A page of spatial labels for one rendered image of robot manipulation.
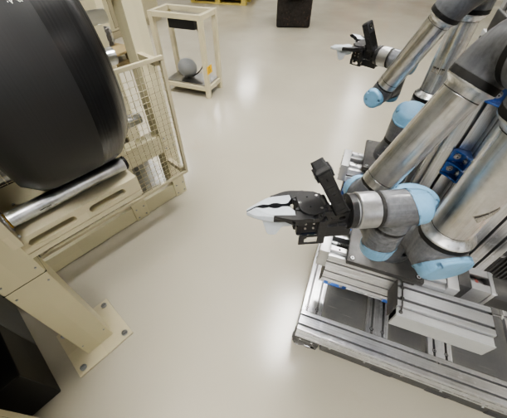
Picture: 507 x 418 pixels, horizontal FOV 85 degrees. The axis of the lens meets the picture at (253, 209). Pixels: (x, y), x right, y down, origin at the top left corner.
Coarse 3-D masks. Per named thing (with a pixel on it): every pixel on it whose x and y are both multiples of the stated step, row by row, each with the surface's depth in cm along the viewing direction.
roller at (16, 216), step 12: (120, 156) 88; (96, 168) 83; (108, 168) 84; (120, 168) 87; (72, 180) 80; (84, 180) 81; (96, 180) 83; (48, 192) 76; (60, 192) 77; (72, 192) 79; (24, 204) 73; (36, 204) 74; (48, 204) 76; (12, 216) 71; (24, 216) 73
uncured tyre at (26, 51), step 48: (0, 0) 46; (48, 0) 50; (0, 48) 47; (48, 48) 51; (96, 48) 58; (0, 96) 48; (48, 96) 53; (96, 96) 59; (0, 144) 53; (48, 144) 58; (96, 144) 67
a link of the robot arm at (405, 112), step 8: (400, 104) 106; (408, 104) 106; (416, 104) 106; (424, 104) 105; (400, 112) 104; (408, 112) 103; (416, 112) 103; (392, 120) 108; (400, 120) 105; (408, 120) 103; (392, 128) 109; (400, 128) 106; (392, 136) 110
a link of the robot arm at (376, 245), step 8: (368, 232) 61; (376, 232) 59; (360, 240) 66; (368, 240) 62; (376, 240) 60; (384, 240) 58; (392, 240) 58; (400, 240) 58; (360, 248) 66; (368, 248) 63; (376, 248) 61; (384, 248) 60; (392, 248) 60; (368, 256) 64; (376, 256) 63; (384, 256) 62
